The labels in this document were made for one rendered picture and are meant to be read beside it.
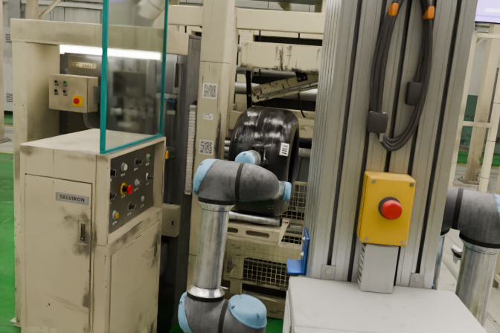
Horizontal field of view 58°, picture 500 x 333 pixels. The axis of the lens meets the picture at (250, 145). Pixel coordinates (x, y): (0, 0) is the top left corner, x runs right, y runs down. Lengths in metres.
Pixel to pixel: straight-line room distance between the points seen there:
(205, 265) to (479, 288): 0.76
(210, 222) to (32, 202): 0.91
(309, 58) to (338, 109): 1.58
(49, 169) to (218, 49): 0.96
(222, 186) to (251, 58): 1.28
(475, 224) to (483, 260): 0.10
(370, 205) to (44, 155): 1.41
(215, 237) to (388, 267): 0.61
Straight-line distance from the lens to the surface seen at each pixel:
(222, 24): 2.28
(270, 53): 2.48
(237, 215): 2.28
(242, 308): 1.40
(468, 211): 1.32
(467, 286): 1.40
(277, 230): 2.25
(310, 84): 2.58
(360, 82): 0.89
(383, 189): 0.87
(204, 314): 1.42
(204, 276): 1.41
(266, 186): 1.35
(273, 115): 2.19
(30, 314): 2.25
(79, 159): 1.88
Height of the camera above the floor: 1.65
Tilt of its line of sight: 10 degrees down
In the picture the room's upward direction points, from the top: 5 degrees clockwise
